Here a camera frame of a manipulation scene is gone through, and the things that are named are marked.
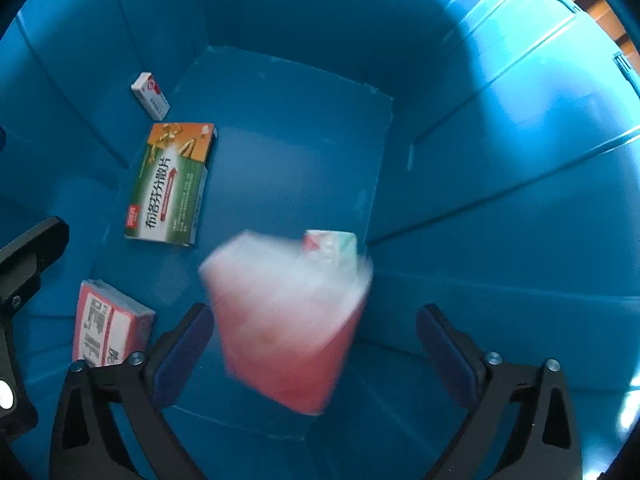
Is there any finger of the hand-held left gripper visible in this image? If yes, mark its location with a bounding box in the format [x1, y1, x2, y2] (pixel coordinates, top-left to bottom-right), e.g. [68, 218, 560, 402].
[0, 216, 70, 311]

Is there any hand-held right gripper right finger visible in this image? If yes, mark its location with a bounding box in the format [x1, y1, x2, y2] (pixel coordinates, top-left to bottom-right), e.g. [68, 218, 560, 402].
[416, 303, 583, 480]

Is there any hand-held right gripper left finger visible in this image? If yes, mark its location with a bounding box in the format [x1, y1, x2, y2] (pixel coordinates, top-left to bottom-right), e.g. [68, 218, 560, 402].
[48, 302, 216, 480]

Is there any pink white medicine box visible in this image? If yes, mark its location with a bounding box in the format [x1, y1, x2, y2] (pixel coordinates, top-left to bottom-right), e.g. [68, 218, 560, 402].
[198, 230, 375, 416]

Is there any blue plastic storage bin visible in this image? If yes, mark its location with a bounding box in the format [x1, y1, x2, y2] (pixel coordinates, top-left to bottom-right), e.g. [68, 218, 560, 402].
[0, 0, 640, 480]

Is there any pink white barcode box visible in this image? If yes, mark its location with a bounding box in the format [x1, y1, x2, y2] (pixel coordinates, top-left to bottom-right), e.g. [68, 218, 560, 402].
[72, 279, 156, 368]

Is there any green orange medicine box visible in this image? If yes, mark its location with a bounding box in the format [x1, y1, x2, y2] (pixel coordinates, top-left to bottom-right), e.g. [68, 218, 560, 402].
[123, 121, 218, 247]

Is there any white green red box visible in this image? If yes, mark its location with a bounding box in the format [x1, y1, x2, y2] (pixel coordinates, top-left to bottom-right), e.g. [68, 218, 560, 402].
[302, 229, 359, 266]

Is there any small white red box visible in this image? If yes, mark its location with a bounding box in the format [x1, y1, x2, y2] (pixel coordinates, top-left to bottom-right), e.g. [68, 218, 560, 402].
[131, 72, 171, 121]

